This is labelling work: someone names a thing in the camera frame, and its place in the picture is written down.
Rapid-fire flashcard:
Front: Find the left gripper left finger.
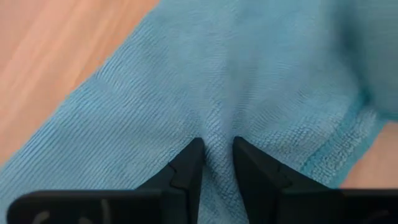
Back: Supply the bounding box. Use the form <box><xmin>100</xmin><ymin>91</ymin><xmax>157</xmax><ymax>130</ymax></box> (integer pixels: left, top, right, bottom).
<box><xmin>136</xmin><ymin>138</ymin><xmax>206</xmax><ymax>224</ymax></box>

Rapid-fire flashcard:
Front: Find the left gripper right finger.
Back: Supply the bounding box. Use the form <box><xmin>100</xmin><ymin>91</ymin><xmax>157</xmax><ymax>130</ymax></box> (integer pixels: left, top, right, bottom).
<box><xmin>232</xmin><ymin>136</ymin><xmax>331</xmax><ymax>224</ymax></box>

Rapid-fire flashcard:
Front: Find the blue microfiber towel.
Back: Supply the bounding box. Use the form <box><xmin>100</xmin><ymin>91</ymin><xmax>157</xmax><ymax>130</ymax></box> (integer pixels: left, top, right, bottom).
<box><xmin>0</xmin><ymin>0</ymin><xmax>398</xmax><ymax>224</ymax></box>

